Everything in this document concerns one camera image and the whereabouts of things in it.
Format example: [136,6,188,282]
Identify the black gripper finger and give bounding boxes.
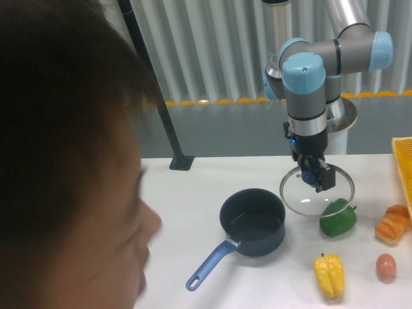
[300,155,315,180]
[315,159,335,193]

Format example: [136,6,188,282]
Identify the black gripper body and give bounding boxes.
[283,122,328,167]

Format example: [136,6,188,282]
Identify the glass lid blue knob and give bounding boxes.
[279,164,355,218]

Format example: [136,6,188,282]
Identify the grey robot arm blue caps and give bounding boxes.
[263,1,393,192]

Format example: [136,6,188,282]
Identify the green bell pepper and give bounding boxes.
[319,198,357,238]

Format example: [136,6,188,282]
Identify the dark blue saucepan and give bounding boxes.
[185,188,286,292]

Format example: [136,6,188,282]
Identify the yellow plastic basket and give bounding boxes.
[391,137,412,216]

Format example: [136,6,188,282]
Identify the orange croissant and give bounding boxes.
[375,204,410,244]

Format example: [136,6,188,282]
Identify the yellow bell pepper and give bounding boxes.
[313,254,345,299]

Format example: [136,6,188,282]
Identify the brown egg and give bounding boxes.
[376,254,397,279]

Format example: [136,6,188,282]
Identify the black pole with base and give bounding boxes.
[117,0,194,171]

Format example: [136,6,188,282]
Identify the person's head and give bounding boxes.
[1,1,161,308]

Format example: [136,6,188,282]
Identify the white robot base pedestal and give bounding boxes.
[324,97,357,155]

